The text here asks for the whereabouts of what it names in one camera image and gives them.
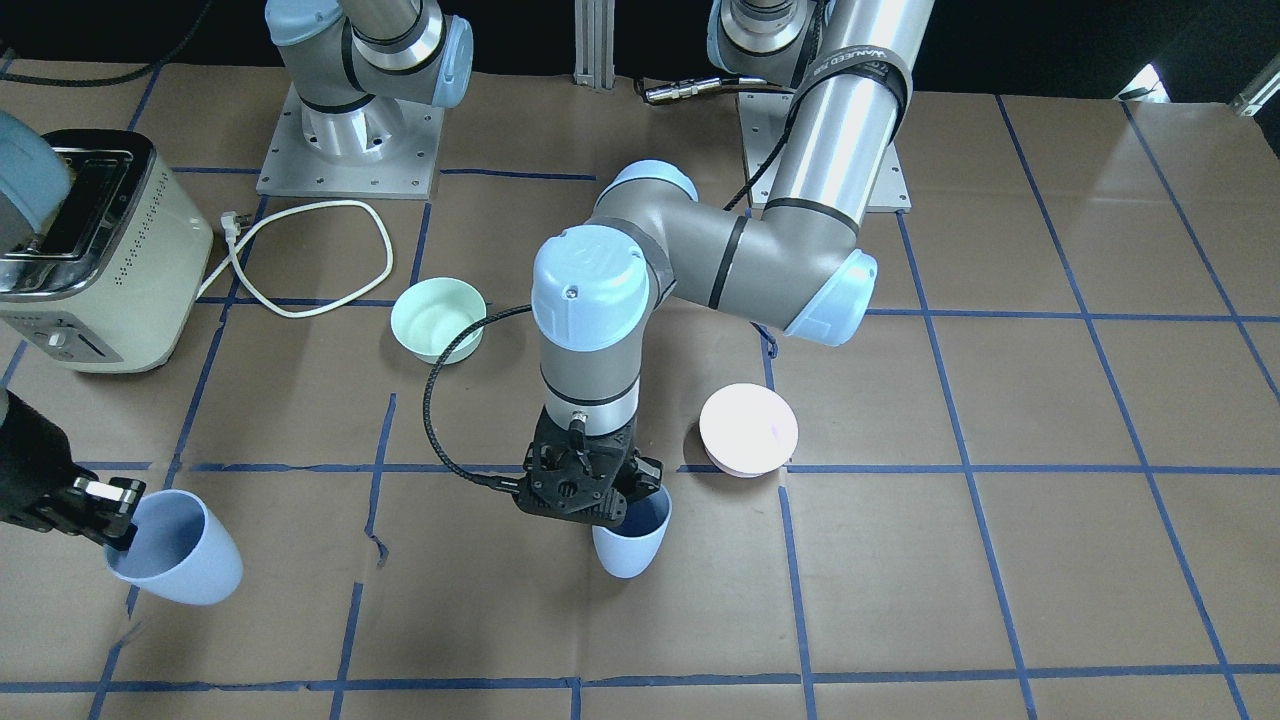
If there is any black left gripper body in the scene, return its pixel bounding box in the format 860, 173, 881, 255
516, 410, 663, 529

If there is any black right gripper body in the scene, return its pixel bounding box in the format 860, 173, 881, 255
1, 389, 146, 551

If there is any blue cup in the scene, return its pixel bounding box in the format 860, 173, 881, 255
102, 489, 244, 606
591, 487, 672, 579

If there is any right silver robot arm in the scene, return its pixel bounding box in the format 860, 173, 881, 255
3, 1, 474, 550

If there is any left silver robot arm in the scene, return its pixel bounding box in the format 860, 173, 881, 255
506, 1, 933, 527

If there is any pink bowl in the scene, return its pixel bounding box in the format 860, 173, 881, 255
698, 383, 799, 478

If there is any cream toaster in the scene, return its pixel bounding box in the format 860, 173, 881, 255
1, 114, 212, 374

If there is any green bowl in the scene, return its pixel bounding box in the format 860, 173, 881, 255
390, 277, 488, 364

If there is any brown paper table cover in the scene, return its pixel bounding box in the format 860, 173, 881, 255
0, 60, 1280, 720

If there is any white toaster power cord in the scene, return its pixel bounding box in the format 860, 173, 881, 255
196, 200, 396, 319

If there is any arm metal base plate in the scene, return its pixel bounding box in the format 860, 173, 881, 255
739, 90, 913, 213
256, 88, 445, 201

